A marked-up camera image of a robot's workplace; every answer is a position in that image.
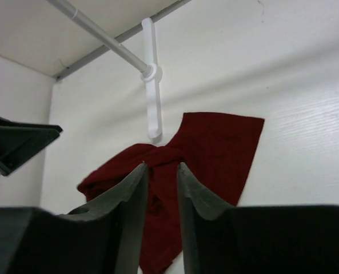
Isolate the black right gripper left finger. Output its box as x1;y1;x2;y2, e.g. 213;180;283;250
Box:
67;163;149;273

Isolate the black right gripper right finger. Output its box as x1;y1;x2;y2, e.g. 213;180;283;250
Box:
177;163;241;273

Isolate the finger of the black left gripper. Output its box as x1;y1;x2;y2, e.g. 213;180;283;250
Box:
0;117;63;176

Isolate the dark red t shirt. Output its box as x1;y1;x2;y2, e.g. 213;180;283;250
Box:
77;112;265;273

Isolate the white clothes rack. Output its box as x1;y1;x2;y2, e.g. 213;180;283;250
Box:
49;1;163;140

